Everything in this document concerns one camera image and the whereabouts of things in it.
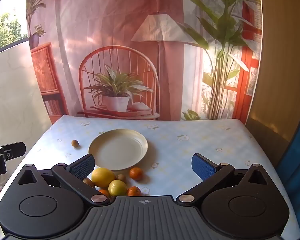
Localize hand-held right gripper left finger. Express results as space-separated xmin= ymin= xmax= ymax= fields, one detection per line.
xmin=16 ymin=154 xmax=111 ymax=207

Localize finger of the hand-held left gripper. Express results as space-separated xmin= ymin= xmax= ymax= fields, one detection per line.
xmin=0 ymin=142 xmax=27 ymax=161

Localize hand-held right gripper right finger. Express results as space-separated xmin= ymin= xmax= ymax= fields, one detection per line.
xmin=175 ymin=153 xmax=272 ymax=207

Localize large yellow citrus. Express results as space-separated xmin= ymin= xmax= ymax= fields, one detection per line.
xmin=91 ymin=167 xmax=115 ymax=188

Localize cream round plate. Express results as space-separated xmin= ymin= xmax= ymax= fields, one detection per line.
xmin=88 ymin=129 xmax=148 ymax=172

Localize green apple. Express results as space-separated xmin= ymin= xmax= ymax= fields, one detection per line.
xmin=108 ymin=179 xmax=128 ymax=197

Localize white marble board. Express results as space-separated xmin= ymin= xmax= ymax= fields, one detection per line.
xmin=0 ymin=38 xmax=53 ymax=150

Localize green trees outside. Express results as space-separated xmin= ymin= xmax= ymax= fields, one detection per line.
xmin=0 ymin=12 xmax=28 ymax=53

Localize wooden panel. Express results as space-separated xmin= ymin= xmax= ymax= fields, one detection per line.
xmin=245 ymin=0 xmax=300 ymax=150

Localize printed backdrop cloth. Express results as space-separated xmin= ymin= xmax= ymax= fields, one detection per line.
xmin=26 ymin=0 xmax=263 ymax=125

